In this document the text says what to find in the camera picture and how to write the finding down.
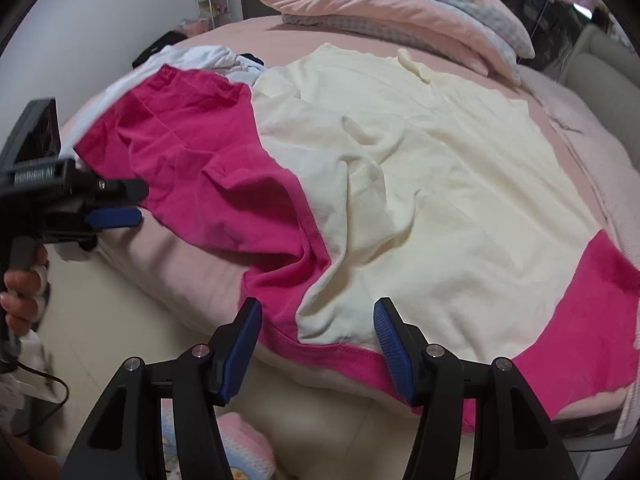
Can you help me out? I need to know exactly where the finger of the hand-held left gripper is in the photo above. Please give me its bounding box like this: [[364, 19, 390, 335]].
[[84, 207, 144, 231], [79, 178, 150, 206]]

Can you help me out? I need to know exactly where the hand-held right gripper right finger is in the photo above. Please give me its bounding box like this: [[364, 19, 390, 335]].
[[372, 296, 583, 480]]

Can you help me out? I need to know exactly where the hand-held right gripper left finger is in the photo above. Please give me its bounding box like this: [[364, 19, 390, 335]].
[[62, 297, 263, 480]]

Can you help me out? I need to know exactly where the cream shirt with pink sleeves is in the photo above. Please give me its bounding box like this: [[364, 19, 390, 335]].
[[72, 42, 640, 433]]

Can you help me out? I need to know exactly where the white clothes pile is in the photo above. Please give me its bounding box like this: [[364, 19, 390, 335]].
[[60, 46, 266, 156]]

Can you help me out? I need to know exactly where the person's left hand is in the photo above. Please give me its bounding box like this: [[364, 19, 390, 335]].
[[0, 259, 52, 337]]

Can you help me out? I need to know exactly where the pink bed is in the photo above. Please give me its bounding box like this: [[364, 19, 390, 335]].
[[60, 15, 640, 423]]

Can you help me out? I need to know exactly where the black backpack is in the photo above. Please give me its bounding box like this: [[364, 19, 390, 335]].
[[132, 31, 186, 68]]

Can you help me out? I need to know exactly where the pink plastic bag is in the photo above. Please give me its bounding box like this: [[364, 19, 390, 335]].
[[175, 17, 211, 38]]

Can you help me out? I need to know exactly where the folded pink quilt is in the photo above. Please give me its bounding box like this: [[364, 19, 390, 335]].
[[257, 0, 536, 86]]

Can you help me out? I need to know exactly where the black cable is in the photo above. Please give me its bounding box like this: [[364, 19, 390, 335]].
[[10, 365, 68, 436]]

